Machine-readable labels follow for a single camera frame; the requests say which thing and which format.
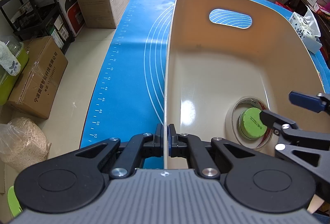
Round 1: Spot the blue silicone table mat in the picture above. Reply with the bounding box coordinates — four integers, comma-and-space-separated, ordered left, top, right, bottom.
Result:
81, 0, 329, 147

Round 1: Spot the brown floor cardboard box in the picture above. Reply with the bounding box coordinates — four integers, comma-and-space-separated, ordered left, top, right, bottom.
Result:
7, 36, 68, 119

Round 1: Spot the white floral tissue box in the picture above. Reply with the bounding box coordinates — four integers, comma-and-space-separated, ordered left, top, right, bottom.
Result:
289, 8, 322, 54

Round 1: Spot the green appliance with towel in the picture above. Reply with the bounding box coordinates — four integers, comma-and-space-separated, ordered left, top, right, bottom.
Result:
1, 36, 28, 106

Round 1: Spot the bag of wood pellets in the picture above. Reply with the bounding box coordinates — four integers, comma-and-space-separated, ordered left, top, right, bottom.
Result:
1, 117, 51, 173

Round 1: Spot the beige plastic storage bin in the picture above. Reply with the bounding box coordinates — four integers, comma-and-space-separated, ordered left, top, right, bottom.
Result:
163, 0, 330, 215

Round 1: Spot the black metal shelf rack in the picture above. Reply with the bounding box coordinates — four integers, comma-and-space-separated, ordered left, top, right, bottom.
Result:
1, 0, 74, 53

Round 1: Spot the clear packing tape roll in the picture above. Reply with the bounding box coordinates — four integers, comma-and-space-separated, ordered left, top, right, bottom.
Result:
225, 97, 272, 150

